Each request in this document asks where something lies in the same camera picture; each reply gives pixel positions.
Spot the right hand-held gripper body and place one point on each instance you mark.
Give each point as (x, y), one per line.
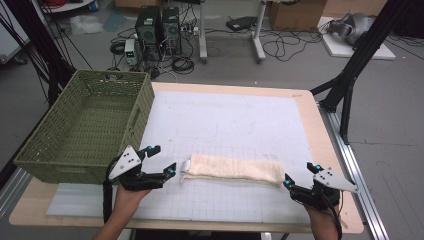
(333, 181)

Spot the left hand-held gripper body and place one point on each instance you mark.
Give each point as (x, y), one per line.
(126, 162)

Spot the cream towel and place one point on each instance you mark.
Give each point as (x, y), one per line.
(233, 168)

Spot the person's left hand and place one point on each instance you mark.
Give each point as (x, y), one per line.
(128, 197)

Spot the person's right hand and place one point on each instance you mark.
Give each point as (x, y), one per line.
(318, 215)

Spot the green woven plastic basket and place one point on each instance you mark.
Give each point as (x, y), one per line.
(83, 123)

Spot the white grid mat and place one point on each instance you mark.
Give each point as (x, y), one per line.
(233, 116)

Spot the grey bench power supply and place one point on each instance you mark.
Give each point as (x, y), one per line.
(130, 51)

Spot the black computer tower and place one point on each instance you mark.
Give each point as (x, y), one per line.
(171, 28)
(148, 30)

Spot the white platform board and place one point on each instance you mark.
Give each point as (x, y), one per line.
(360, 51)

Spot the white power strip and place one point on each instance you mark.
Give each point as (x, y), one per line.
(189, 30)

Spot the white desk leg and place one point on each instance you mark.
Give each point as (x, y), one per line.
(202, 33)
(258, 36)

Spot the blue sheet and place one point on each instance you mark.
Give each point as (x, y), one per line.
(115, 20)

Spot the clear plastic bag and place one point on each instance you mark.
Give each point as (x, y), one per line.
(83, 25)

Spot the grey robot part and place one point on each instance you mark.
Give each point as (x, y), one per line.
(353, 26)

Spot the large cardboard box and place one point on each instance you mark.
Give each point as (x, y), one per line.
(296, 15)

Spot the black flat device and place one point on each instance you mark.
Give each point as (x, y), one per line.
(241, 23)

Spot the white round table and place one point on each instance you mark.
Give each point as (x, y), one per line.
(66, 5)

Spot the white cabinet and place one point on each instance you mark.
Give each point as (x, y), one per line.
(10, 40)

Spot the aluminium rail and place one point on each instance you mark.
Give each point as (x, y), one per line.
(13, 191)
(356, 173)

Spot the black metal frame stand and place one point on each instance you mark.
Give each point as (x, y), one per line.
(43, 50)
(363, 50)

